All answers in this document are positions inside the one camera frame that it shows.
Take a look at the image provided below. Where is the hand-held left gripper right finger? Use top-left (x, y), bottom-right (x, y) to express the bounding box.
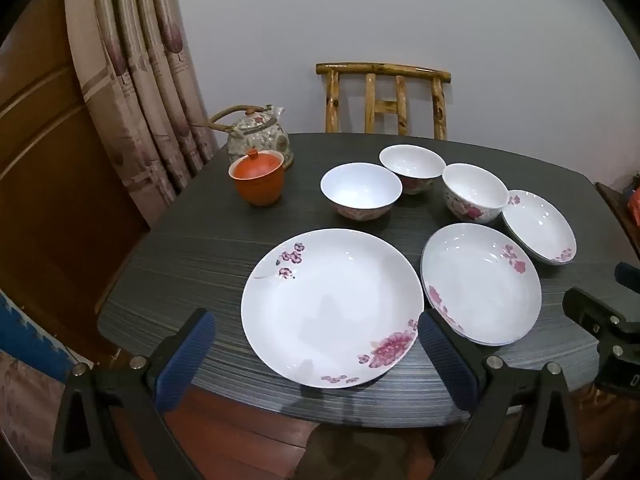
top-left (417, 310), bottom-right (583, 480)

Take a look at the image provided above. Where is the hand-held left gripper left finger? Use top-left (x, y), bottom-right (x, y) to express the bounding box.
top-left (51, 308), bottom-right (217, 480)

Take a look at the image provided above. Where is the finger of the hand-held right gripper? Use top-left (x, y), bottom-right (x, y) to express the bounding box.
top-left (562, 287), bottom-right (640, 336)
top-left (615, 262), bottom-right (640, 293)

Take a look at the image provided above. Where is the medium white floral plate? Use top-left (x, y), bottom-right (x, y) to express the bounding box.
top-left (421, 222), bottom-right (543, 347)

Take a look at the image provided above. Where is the small white floral plate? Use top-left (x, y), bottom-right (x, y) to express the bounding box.
top-left (501, 189), bottom-right (577, 267)

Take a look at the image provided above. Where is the large white floral plate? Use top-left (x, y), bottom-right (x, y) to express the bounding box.
top-left (240, 228), bottom-right (426, 389)

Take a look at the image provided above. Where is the white floral bowl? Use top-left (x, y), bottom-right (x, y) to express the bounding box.
top-left (441, 162), bottom-right (510, 225)
top-left (378, 144), bottom-right (447, 196)
top-left (320, 162), bottom-right (403, 222)

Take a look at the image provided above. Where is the blue cloth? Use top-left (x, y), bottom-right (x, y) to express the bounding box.
top-left (0, 292), bottom-right (76, 381)

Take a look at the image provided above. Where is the pink patterned cloth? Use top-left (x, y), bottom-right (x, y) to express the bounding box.
top-left (0, 350), bottom-right (66, 480)

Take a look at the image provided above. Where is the orange ceramic cup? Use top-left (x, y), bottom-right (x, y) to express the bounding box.
top-left (228, 151), bottom-right (285, 207)

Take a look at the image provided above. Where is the orange cup lid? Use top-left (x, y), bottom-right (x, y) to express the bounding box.
top-left (231, 149), bottom-right (282, 180)

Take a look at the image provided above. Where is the brown wooden door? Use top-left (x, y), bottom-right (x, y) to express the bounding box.
top-left (0, 0), bottom-right (151, 361)

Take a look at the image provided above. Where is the floral ceramic teapot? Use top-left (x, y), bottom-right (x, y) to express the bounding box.
top-left (209, 104), bottom-right (293, 168)

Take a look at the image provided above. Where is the beige patterned curtain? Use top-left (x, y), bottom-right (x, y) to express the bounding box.
top-left (64, 0), bottom-right (221, 226)

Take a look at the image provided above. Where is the wooden chair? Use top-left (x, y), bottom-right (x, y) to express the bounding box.
top-left (316, 62), bottom-right (452, 141)

